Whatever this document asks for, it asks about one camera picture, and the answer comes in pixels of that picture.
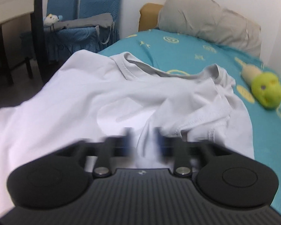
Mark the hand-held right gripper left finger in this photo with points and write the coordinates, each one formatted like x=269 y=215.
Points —
x=128 y=143

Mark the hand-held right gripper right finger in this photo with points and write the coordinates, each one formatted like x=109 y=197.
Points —
x=158 y=143

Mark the white t-shirt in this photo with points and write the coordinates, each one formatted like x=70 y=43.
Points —
x=84 y=93

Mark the green plush toy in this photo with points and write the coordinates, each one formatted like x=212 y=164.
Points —
x=267 y=91

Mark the grey folded cloth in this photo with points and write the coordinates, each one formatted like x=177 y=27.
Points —
x=89 y=22

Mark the brown padded headboard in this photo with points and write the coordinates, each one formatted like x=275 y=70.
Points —
x=148 y=16

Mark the grey pillow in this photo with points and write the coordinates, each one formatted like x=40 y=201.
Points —
x=201 y=21

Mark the small white plush toy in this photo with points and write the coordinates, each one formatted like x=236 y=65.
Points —
x=52 y=19

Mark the white table with black legs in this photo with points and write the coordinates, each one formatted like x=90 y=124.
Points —
x=11 y=2

